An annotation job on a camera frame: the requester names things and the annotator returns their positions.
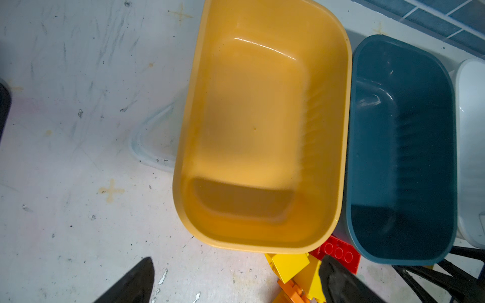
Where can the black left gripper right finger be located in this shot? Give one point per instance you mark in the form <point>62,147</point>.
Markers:
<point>340,285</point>

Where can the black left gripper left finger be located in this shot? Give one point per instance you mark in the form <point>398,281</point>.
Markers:
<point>135,286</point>

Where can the red two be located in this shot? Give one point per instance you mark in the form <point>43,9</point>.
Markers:
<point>343,252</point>

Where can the yellow cube brick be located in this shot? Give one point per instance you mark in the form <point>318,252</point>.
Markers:
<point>285,266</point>
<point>309,281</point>

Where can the orange flat brick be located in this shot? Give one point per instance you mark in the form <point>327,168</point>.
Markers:
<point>290,293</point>

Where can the teal plastic bin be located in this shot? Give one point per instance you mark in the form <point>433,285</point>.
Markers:
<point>400,192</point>

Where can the yellow plastic bin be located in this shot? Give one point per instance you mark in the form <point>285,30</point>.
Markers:
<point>262,151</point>

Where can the white plastic bin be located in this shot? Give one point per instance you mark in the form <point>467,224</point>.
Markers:
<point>468,81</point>

